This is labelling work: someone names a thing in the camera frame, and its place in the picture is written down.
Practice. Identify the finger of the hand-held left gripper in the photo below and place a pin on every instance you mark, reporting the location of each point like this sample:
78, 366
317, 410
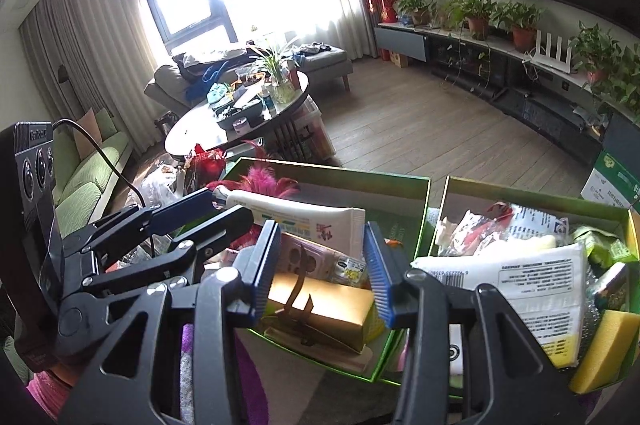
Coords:
225, 225
195, 205

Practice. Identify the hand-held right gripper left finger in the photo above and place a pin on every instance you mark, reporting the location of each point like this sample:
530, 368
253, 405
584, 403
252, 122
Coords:
267, 265

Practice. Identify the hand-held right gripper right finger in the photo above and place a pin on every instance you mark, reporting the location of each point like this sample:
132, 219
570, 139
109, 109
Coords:
377, 275

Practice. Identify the white toothpaste tube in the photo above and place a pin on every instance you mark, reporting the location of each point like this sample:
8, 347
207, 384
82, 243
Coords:
300, 217

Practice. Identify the green cardboard box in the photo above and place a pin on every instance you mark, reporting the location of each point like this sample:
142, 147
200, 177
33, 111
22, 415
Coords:
400, 210
525, 197

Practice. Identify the person's left forearm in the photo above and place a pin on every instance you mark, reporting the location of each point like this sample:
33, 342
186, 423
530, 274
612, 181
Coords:
47, 389

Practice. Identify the small sticker packet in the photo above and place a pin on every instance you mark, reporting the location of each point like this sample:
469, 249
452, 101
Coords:
346, 270

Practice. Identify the pink white power strip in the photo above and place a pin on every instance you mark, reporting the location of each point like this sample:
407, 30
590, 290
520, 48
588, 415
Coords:
305, 255

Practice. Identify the red patterned cloth bag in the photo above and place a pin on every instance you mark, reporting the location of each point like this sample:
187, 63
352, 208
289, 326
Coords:
202, 165

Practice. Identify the green sofa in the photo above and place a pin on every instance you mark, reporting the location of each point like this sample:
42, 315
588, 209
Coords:
82, 185

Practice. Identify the gold box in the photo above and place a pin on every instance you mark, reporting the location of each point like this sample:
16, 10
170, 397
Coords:
330, 305

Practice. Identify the pink feather duster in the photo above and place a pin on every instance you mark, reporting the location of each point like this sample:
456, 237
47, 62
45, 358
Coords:
260, 180

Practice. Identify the dark oval coffee table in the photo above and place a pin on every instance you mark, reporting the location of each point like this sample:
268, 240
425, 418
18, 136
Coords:
200, 130

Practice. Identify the peach cushion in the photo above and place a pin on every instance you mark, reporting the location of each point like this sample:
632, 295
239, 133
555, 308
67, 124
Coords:
90, 125

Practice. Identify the small white tub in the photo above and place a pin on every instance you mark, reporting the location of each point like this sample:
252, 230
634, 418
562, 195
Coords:
242, 124

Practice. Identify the crumpled clear plastic wrapper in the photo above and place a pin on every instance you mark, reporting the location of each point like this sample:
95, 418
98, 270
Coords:
467, 227

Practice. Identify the black tray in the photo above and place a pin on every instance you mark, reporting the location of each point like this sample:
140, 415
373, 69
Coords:
240, 112

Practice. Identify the teal soft pouch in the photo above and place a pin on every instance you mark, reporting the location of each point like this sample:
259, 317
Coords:
217, 94

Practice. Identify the black floor lamp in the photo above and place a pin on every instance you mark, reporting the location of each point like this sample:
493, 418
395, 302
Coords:
61, 75

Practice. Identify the clear plastic storage bin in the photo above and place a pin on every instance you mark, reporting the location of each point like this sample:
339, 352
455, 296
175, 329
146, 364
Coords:
320, 135

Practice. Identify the large white printed packet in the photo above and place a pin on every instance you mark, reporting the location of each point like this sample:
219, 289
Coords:
525, 300

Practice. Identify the plant in glass vase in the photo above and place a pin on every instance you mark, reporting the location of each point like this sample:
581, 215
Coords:
277, 72

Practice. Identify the grey sofa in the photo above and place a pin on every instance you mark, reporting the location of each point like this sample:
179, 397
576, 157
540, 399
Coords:
325, 60

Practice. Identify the small cardboard box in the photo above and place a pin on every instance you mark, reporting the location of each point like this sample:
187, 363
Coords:
397, 59

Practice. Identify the green snack packet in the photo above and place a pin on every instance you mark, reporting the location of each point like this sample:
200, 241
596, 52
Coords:
602, 242

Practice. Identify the dark television cabinet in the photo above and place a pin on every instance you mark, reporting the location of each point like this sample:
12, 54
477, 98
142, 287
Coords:
500, 75

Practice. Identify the yellow sponge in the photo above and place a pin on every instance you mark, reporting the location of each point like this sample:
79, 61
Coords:
600, 350

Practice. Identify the green white carton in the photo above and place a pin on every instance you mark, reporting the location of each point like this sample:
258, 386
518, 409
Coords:
612, 180

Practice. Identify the potted green plant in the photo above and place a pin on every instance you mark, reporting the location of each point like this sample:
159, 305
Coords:
595, 50
415, 2
477, 12
522, 25
625, 90

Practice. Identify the white router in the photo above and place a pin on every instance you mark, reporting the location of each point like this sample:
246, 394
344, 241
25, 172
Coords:
550, 52

